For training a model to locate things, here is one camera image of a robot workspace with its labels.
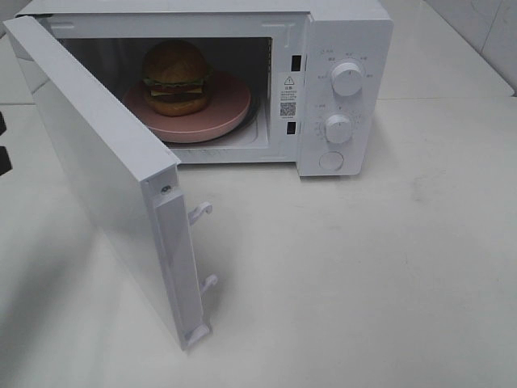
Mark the pink round plate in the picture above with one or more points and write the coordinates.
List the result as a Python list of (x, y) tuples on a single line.
[(225, 88)]

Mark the white microwave oven body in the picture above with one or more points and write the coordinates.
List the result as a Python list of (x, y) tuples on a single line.
[(256, 40)]

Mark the white microwave door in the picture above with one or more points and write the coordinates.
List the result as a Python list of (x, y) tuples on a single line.
[(124, 176)]

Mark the round white door button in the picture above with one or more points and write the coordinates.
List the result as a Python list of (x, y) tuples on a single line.
[(331, 161)]

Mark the white warning label sticker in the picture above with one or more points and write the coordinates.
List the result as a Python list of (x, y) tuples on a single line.
[(288, 87)]

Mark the lower white timer knob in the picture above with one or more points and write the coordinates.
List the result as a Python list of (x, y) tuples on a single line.
[(338, 129)]

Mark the upper white power knob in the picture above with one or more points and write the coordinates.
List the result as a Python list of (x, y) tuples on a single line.
[(347, 77)]

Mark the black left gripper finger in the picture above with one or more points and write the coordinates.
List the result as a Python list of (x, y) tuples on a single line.
[(5, 162), (2, 124)]

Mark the burger with lettuce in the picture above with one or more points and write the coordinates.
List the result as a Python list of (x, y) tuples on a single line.
[(176, 78)]

